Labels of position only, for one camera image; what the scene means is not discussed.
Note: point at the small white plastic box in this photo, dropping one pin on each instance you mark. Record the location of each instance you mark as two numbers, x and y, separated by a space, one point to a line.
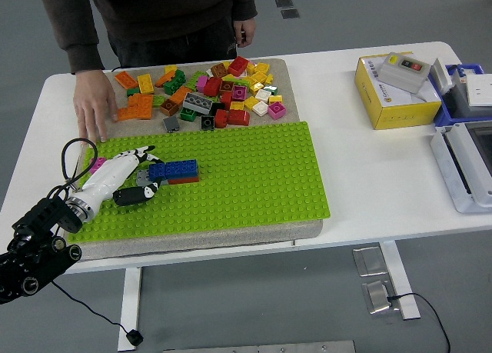
441 76

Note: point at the dark brown toy brick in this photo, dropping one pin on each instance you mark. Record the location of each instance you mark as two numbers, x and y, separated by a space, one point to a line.
227 86

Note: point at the person's right hand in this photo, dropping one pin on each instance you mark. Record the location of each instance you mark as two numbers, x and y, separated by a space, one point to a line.
94 103

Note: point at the black toy brick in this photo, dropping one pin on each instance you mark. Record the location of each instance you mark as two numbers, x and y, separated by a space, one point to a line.
217 107
207 122

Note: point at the metal floor plate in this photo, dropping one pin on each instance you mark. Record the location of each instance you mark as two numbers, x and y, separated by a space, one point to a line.
369 261
378 297

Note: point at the flat red-brown toy brick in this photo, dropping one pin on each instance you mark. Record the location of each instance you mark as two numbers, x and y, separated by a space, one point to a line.
183 180

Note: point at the blue plastic bin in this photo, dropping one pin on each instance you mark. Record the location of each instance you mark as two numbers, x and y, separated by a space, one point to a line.
446 116

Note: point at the white table leg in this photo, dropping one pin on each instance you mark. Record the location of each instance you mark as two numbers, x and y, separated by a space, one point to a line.
130 307
397 280

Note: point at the magenta toy brick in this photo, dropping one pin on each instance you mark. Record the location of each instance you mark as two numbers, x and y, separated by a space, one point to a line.
277 110
239 92

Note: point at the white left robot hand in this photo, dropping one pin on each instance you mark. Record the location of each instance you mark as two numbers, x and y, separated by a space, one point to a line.
107 176

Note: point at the shiny green toy brick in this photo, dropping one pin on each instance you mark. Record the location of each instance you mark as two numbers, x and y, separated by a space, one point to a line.
271 89

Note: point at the bright pink toy brick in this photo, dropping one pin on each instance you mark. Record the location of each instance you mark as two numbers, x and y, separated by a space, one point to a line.
201 84

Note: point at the dark green toy brick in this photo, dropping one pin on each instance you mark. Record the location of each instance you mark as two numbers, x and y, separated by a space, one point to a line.
175 84

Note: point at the golden yellow toy brick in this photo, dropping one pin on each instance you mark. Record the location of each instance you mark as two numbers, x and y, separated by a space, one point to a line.
256 88

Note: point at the white wall socket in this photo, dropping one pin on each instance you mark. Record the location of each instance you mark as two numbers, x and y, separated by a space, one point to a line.
478 91

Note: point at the yellow cardboard box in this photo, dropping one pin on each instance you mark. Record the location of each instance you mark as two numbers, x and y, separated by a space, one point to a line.
396 112

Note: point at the large blue toy brick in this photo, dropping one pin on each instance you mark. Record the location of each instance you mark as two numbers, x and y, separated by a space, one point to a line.
182 168

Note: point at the small lime green toy brick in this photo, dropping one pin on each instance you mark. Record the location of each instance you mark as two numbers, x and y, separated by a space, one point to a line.
158 100

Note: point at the long grey toy brick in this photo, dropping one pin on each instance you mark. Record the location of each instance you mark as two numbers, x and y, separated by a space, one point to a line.
197 103

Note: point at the light grey toy brick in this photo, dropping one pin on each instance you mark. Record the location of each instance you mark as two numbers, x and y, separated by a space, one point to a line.
143 176

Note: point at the white toy brick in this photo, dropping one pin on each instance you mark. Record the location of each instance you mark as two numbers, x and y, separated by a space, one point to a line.
263 95
260 107

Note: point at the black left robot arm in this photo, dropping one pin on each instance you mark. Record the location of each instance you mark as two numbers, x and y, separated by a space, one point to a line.
34 249

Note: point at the flat orange toy brick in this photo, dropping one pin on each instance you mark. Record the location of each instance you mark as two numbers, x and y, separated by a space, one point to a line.
128 114

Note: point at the large white enclosure box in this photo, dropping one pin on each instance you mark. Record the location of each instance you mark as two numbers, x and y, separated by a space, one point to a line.
453 168

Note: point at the dark floor outlet cover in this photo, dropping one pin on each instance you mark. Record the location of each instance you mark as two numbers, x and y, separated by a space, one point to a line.
289 14
283 3

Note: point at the grey-brown foam mat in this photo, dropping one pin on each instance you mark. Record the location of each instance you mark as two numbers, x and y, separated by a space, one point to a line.
192 242

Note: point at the person's left forearm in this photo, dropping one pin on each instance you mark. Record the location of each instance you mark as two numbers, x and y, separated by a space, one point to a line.
246 3

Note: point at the red toy brick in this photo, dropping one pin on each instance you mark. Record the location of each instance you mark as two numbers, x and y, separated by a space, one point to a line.
238 117
221 119
238 65
226 99
212 86

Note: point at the grey electrical module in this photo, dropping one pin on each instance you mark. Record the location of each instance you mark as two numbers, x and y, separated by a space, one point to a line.
459 82

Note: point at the person's right forearm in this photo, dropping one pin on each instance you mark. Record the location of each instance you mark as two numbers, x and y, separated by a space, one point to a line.
82 49

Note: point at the metal floor strip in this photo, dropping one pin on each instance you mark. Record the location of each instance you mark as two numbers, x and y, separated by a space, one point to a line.
261 347

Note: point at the small blue toy brick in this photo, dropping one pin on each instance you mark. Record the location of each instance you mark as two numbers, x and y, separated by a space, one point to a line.
157 172

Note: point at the grey push-button switch box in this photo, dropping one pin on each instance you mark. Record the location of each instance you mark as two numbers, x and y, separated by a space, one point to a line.
403 72

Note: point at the person's left hand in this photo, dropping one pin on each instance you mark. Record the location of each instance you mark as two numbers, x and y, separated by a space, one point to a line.
245 30

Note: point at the dark grey toy brick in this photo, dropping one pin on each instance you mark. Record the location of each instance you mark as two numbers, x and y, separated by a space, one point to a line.
171 124

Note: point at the small yellow toy brick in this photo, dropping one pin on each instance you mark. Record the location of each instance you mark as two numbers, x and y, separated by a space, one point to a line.
170 68
275 98

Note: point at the green studded baseplate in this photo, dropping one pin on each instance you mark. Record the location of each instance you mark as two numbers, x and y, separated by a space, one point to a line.
230 184

